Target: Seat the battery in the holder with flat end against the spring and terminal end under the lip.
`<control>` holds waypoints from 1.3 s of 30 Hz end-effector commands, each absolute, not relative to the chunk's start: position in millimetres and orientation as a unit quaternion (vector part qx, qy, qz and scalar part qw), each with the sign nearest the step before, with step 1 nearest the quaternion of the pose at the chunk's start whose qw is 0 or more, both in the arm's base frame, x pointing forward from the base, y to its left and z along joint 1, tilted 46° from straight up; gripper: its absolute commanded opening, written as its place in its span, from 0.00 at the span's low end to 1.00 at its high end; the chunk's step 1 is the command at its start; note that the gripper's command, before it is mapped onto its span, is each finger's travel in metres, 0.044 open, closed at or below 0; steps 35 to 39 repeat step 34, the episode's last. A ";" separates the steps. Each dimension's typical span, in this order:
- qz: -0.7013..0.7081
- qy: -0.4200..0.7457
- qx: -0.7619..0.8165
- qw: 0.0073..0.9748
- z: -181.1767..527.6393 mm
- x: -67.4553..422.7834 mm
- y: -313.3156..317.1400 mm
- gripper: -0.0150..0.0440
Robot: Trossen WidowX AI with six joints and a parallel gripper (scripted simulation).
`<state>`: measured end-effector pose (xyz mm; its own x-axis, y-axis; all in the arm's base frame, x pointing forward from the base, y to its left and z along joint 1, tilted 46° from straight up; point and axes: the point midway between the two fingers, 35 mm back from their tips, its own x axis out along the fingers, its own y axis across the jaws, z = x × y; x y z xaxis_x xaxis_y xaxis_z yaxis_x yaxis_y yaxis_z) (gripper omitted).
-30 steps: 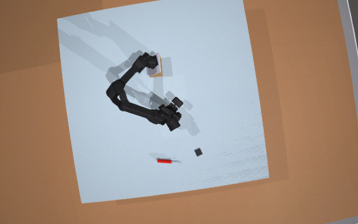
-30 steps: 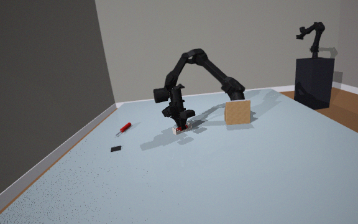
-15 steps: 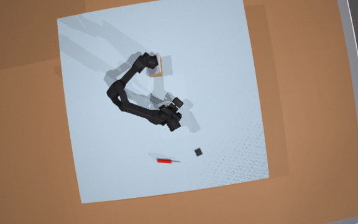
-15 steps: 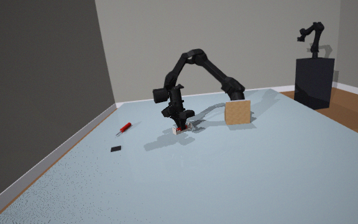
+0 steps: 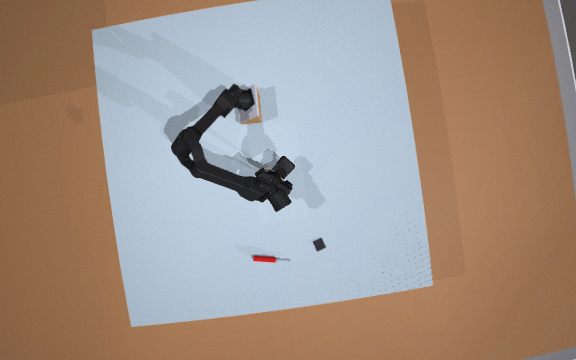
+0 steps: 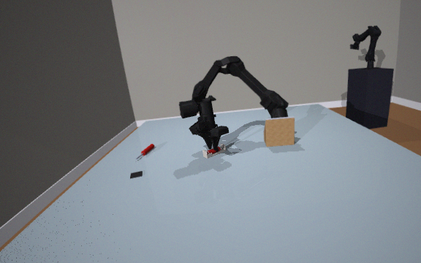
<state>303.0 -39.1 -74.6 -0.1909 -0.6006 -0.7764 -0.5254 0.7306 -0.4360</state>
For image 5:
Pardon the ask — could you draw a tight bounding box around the dark grey flat rectangular piece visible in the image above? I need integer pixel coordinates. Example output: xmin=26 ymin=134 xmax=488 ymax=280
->
xmin=313 ymin=238 xmax=326 ymax=251

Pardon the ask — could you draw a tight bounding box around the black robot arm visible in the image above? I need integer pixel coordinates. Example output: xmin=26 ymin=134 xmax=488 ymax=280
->
xmin=171 ymin=83 xmax=293 ymax=212

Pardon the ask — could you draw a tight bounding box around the red screwdriver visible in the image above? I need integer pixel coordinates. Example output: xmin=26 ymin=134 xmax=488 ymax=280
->
xmin=253 ymin=255 xmax=291 ymax=262

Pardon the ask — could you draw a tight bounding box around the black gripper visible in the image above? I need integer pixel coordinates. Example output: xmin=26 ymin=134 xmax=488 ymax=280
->
xmin=267 ymin=156 xmax=295 ymax=187

